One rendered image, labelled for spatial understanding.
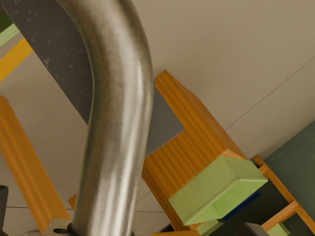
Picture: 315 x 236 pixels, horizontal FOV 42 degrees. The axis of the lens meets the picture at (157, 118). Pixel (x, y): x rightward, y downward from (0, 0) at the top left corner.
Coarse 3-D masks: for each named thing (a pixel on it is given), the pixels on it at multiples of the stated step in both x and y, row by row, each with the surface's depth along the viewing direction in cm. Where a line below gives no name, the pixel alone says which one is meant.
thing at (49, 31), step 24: (0, 0) 23; (24, 0) 23; (48, 0) 23; (24, 24) 23; (48, 24) 23; (72, 24) 23; (48, 48) 23; (72, 48) 23; (72, 72) 23; (72, 96) 24; (168, 120) 24
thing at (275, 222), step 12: (264, 168) 538; (276, 180) 533; (288, 192) 565; (240, 204) 550; (228, 216) 591; (276, 216) 520; (288, 216) 538; (300, 216) 512; (204, 228) 563; (216, 228) 596; (264, 228) 522; (276, 228) 525; (312, 228) 504
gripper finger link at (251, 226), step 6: (240, 222) 15; (246, 222) 15; (240, 228) 15; (246, 228) 14; (252, 228) 14; (258, 228) 15; (240, 234) 15; (246, 234) 14; (252, 234) 14; (258, 234) 14; (264, 234) 14
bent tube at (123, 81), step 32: (64, 0) 19; (96, 0) 18; (128, 0) 19; (96, 32) 19; (128, 32) 19; (96, 64) 19; (128, 64) 19; (96, 96) 19; (128, 96) 19; (96, 128) 19; (128, 128) 19; (96, 160) 19; (128, 160) 19; (96, 192) 19; (128, 192) 19; (64, 224) 21; (96, 224) 19; (128, 224) 20
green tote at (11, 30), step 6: (0, 18) 34; (6, 18) 33; (0, 24) 33; (6, 24) 33; (12, 24) 33; (0, 30) 33; (6, 30) 33; (12, 30) 34; (18, 30) 34; (0, 36) 33; (6, 36) 34; (12, 36) 34; (0, 42) 34
